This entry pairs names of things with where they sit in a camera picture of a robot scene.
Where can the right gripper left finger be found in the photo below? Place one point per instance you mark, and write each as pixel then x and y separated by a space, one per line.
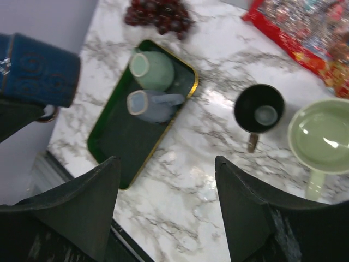
pixel 70 222

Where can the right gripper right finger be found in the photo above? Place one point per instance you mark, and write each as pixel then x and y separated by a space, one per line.
pixel 263 223

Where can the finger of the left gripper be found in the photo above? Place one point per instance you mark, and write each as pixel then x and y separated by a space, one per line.
pixel 16 115

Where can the dark blue mug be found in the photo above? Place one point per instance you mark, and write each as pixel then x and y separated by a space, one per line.
pixel 36 72

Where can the light green mug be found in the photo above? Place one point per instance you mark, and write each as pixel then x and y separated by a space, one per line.
pixel 318 137

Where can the brown striped mug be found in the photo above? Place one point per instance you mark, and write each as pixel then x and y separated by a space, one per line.
pixel 257 110

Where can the grey blue mug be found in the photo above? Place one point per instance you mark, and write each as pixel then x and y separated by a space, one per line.
pixel 154 106

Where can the green teal mug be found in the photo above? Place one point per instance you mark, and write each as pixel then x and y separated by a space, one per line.
pixel 152 70

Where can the dark green tray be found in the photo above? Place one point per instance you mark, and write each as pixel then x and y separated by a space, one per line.
pixel 118 133

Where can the red grape bunch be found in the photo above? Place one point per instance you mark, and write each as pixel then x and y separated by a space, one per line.
pixel 165 15

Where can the red snack bag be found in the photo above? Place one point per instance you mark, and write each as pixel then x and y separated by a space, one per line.
pixel 312 33

